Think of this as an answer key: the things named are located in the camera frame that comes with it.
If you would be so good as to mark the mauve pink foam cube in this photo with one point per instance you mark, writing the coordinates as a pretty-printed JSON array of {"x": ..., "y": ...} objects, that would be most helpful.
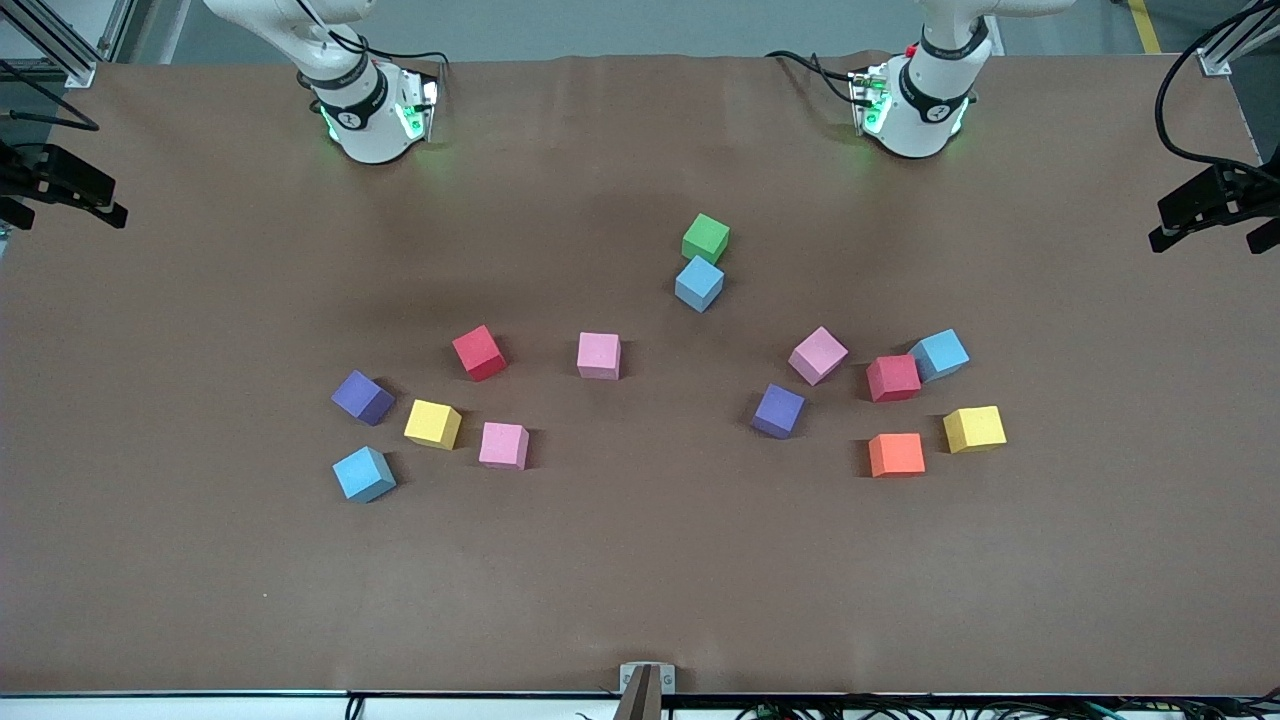
[{"x": 818, "y": 354}]

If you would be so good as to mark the light blue foam cube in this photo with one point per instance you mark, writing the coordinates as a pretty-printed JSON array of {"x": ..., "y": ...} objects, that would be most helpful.
[
  {"x": 363, "y": 473},
  {"x": 940, "y": 353},
  {"x": 699, "y": 282}
]

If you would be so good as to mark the aluminium frame post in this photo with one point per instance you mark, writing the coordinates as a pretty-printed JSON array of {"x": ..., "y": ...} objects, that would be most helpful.
[
  {"x": 78, "y": 72},
  {"x": 1215, "y": 62}
]

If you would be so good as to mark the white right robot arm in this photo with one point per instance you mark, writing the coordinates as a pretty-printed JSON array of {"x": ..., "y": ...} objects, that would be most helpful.
[{"x": 365, "y": 130}]

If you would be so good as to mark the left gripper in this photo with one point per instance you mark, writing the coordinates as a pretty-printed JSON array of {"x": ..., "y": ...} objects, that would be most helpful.
[{"x": 1258, "y": 192}]

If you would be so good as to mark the purple foam cube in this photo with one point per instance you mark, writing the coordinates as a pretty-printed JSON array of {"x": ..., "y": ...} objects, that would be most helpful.
[
  {"x": 778, "y": 410},
  {"x": 361, "y": 396}
]

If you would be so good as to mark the brown table cover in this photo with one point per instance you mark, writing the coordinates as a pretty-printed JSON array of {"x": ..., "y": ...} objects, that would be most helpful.
[{"x": 640, "y": 560}]

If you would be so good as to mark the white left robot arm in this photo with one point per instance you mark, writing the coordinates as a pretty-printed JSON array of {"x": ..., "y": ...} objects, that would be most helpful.
[{"x": 920, "y": 130}]

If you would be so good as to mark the green foam cube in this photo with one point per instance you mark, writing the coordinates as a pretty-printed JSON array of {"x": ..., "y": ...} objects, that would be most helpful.
[{"x": 706, "y": 238}]

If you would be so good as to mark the orange foam cube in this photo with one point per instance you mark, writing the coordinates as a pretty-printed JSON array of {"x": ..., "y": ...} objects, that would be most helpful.
[{"x": 896, "y": 454}]

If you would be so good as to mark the aluminium frame strut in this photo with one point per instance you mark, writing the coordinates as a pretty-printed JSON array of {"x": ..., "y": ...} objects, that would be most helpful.
[{"x": 117, "y": 28}]

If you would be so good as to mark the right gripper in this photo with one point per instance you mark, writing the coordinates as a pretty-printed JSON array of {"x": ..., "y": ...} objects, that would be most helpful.
[{"x": 15, "y": 178}]

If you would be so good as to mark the yellow foam cube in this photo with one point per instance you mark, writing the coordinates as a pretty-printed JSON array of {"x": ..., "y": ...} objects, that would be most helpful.
[
  {"x": 432, "y": 422},
  {"x": 974, "y": 428}
]

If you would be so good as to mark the red foam cube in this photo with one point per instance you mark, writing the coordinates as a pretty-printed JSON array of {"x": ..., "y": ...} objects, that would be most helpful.
[
  {"x": 478, "y": 351},
  {"x": 893, "y": 377}
]

